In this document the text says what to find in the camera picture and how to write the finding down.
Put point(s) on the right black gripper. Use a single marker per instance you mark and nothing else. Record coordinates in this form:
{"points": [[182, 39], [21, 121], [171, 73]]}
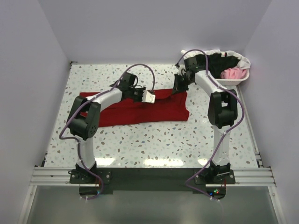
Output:
{"points": [[177, 87]]}

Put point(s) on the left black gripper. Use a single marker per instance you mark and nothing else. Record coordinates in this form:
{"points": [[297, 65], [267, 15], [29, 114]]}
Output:
{"points": [[141, 89]]}

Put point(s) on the red t shirt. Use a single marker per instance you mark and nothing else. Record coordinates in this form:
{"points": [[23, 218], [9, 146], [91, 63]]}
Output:
{"points": [[116, 110]]}

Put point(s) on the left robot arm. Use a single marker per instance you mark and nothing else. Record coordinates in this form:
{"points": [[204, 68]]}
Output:
{"points": [[83, 120]]}

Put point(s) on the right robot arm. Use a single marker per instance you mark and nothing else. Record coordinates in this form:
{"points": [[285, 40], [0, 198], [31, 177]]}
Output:
{"points": [[222, 110]]}

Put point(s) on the black garment in basket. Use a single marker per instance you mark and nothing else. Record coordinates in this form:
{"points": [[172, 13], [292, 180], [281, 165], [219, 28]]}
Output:
{"points": [[218, 63]]}

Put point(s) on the pink garment in basket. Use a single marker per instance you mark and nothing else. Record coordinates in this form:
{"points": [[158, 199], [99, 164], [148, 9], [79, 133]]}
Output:
{"points": [[233, 73]]}

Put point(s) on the white laundry basket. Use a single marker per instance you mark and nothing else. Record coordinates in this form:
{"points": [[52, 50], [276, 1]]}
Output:
{"points": [[202, 62]]}

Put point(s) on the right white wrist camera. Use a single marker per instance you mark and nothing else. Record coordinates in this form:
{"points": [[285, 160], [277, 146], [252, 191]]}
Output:
{"points": [[181, 70]]}

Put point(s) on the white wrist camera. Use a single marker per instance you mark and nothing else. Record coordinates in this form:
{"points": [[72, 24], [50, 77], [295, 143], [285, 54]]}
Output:
{"points": [[181, 70], [148, 97]]}

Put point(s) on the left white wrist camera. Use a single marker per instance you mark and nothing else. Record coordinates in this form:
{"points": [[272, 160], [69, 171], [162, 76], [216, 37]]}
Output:
{"points": [[148, 97]]}

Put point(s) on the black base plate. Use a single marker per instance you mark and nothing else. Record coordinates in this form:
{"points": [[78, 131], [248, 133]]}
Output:
{"points": [[106, 181]]}

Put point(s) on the aluminium frame rail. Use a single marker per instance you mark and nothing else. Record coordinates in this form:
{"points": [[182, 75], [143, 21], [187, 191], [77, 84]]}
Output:
{"points": [[58, 176]]}

